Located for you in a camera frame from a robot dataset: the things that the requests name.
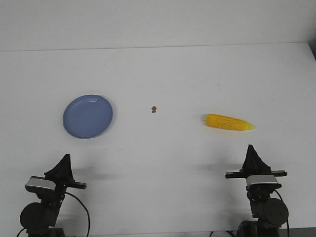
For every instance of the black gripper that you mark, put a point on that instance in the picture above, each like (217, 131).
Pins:
(62, 176)
(253, 163)

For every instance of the yellow corn cob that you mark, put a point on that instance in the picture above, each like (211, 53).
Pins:
(227, 123)

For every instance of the blue round plate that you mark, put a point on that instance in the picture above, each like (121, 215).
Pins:
(87, 116)

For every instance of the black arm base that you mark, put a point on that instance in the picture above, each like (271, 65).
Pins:
(257, 229)

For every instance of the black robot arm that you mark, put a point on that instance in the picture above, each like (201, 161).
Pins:
(268, 213)
(38, 219)

